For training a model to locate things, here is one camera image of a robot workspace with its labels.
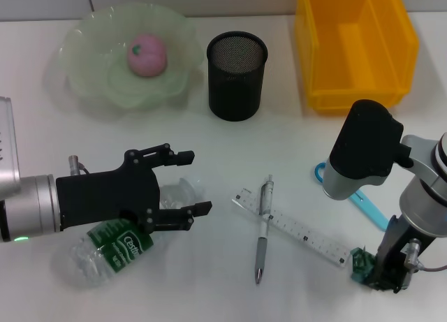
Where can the green plastic wrapper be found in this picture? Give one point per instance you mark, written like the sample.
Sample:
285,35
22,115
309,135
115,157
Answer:
361,264

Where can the clear plastic ruler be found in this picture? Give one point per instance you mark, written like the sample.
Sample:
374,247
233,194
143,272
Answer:
307,236

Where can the pink toy peach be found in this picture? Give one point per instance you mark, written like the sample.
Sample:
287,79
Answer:
148,54

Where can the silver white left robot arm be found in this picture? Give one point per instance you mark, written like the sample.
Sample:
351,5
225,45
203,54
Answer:
31,206

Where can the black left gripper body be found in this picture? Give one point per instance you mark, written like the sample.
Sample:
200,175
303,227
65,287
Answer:
104,196

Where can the yellow plastic bin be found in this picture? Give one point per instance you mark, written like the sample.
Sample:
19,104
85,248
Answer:
349,56

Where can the grey white ballpoint pen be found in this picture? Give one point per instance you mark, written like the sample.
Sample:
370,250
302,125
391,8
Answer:
263,238

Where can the clear green-label water bottle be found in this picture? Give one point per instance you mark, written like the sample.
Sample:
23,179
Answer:
104,255

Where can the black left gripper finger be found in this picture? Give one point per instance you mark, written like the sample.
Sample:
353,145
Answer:
200,209
185,157

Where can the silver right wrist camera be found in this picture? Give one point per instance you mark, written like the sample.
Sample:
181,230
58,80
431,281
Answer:
363,144

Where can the translucent green fruit plate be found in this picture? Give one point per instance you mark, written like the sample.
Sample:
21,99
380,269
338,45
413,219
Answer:
104,84

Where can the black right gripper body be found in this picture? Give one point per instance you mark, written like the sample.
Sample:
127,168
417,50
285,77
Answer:
398,252

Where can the black mesh pen holder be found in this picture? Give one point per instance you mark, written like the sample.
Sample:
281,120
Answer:
235,91

